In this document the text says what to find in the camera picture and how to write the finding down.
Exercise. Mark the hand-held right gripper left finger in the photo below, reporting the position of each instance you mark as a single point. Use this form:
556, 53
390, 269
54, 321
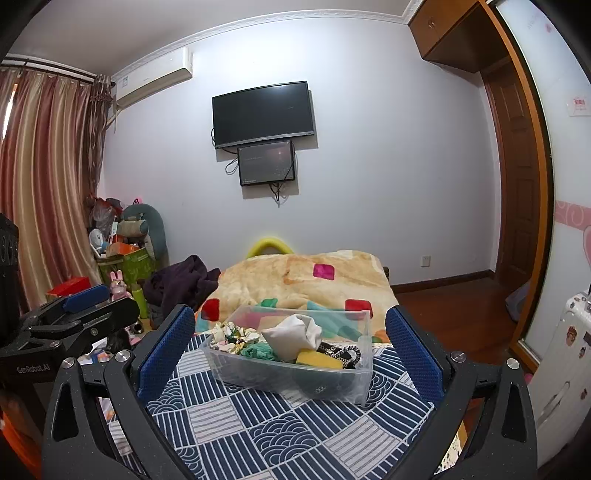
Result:
166, 355

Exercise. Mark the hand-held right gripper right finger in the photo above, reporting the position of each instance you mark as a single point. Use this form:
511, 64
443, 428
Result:
413, 355

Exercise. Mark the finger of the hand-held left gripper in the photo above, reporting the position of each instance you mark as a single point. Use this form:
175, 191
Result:
101, 318
85, 295

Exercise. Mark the floral patterned cloth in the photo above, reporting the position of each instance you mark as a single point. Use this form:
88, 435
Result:
228, 333

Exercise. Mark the black white patterned cloth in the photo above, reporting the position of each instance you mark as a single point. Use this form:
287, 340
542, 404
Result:
344, 353

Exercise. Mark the green knitted glove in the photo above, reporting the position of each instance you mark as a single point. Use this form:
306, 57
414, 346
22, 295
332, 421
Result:
261, 351

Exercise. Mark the yellow sponge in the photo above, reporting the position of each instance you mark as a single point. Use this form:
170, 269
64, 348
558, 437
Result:
318, 359

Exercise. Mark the clear plastic storage box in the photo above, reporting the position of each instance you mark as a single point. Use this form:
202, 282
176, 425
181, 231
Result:
286, 383

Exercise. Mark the red box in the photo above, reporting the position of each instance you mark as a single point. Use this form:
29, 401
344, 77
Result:
69, 286

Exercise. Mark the pink rabbit toy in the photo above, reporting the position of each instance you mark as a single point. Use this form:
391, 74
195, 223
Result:
119, 286

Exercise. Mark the green bottle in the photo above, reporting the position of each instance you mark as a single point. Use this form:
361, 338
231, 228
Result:
140, 302

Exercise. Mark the green cardboard box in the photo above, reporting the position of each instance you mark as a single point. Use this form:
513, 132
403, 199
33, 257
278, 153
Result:
131, 267

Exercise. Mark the small white fan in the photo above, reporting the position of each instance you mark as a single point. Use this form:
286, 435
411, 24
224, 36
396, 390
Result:
98, 242

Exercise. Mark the dark clothing pile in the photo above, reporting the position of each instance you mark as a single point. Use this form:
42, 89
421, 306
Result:
182, 284

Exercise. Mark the red plastic bag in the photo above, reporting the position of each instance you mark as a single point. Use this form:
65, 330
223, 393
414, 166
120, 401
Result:
104, 210

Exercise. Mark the grey plush toy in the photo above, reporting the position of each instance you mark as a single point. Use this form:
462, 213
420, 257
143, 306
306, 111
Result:
143, 226

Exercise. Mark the blue white patterned bedsheet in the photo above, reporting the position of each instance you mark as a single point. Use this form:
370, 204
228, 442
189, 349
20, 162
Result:
258, 429

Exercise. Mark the striped brown curtain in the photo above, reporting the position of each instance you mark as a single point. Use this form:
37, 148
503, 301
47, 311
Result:
41, 184

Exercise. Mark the beige plush blanket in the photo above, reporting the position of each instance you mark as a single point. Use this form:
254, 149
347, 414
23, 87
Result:
286, 277

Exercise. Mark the yellow foam tube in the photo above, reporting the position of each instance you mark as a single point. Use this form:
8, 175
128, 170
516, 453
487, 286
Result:
270, 243

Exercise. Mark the white sticker-covered appliance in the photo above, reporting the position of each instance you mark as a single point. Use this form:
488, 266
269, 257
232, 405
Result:
565, 369

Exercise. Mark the brown wooden door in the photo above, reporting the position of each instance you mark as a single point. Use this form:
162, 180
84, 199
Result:
515, 184

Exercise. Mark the white air conditioner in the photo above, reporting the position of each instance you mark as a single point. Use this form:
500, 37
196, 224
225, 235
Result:
152, 76

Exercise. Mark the white heart-print sliding door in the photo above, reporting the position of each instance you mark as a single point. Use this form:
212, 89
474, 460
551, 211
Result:
570, 184

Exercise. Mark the wooden overhead cabinet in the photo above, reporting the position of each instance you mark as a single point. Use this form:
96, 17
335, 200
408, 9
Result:
452, 32

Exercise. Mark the white wall socket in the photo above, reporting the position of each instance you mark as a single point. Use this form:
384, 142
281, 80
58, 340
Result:
427, 261

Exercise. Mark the small black wall monitor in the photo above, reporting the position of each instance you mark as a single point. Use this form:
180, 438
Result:
267, 162

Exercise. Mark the wall-mounted black television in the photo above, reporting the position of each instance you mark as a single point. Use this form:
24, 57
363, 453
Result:
263, 113

